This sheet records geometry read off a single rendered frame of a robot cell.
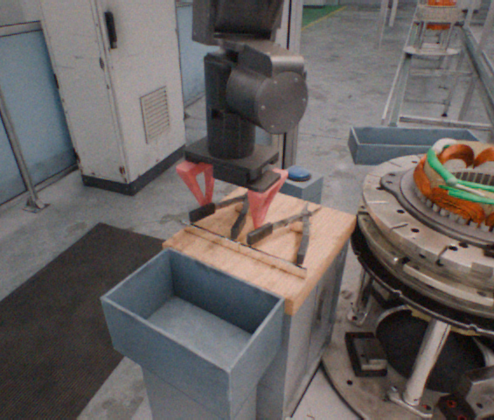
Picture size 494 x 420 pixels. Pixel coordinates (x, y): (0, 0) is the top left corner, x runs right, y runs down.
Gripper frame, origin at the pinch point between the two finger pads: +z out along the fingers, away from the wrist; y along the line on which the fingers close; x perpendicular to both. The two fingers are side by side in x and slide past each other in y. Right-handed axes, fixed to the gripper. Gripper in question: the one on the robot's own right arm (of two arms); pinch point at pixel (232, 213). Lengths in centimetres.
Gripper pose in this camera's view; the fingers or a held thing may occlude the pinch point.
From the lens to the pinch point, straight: 51.5
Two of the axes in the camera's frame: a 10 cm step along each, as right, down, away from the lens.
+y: 8.5, 3.0, -4.3
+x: 5.2, -4.7, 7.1
